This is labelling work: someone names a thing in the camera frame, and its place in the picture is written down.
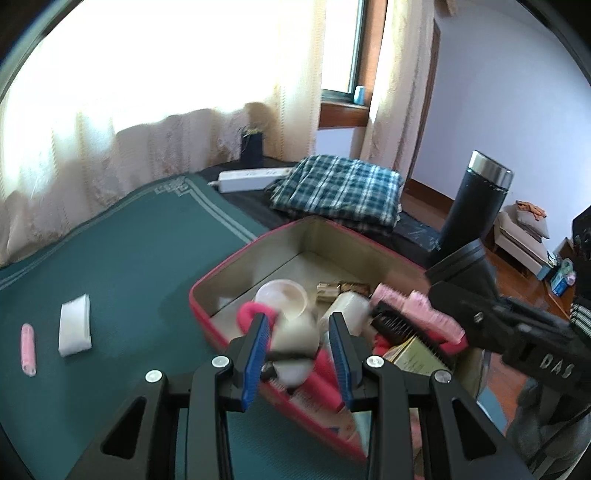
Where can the person's right hand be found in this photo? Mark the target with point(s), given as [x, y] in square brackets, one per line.
[545, 429]

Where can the black furniture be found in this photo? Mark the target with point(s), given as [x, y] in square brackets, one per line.
[582, 240]

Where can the green plaid cloth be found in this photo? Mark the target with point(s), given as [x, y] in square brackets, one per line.
[337, 189]

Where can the panda toy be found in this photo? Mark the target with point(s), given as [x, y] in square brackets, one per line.
[295, 344]

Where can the white power strip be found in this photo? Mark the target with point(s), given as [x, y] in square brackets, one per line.
[249, 177]

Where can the orange-brown cushion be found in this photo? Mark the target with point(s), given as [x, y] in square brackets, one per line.
[530, 208]

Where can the white sofa bench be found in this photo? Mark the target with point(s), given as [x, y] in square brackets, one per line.
[517, 240]

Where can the blue tissue pack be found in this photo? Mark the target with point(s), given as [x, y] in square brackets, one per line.
[563, 279]

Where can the pink hair brush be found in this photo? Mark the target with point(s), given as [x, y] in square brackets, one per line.
[415, 309]

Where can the green table mat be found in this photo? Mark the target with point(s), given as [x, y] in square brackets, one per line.
[138, 254]

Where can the black thermos bottle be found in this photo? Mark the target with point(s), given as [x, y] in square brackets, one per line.
[471, 212]

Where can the white folded cloth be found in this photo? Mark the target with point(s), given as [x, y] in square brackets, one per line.
[75, 325]

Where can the wooden window frame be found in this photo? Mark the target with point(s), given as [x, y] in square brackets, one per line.
[341, 115]

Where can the thin pink hair roller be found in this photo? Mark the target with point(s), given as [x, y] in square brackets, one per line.
[27, 348]

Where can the yellow-green cardboard box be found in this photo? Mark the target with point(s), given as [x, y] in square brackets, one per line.
[415, 357]

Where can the pink foam curler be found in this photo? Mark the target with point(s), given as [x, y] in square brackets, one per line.
[247, 316]

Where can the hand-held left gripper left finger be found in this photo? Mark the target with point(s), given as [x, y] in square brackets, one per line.
[258, 355]

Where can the cream lace curtain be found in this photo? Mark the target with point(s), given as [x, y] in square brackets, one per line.
[138, 92]
[397, 92]

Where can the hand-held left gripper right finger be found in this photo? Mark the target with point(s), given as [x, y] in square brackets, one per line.
[339, 355]

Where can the white bottle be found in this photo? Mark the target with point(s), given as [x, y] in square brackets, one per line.
[346, 311]

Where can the small blue cup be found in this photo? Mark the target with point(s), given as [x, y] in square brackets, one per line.
[359, 94]

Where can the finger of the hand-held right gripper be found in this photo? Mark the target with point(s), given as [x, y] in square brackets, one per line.
[466, 270]
[475, 323]

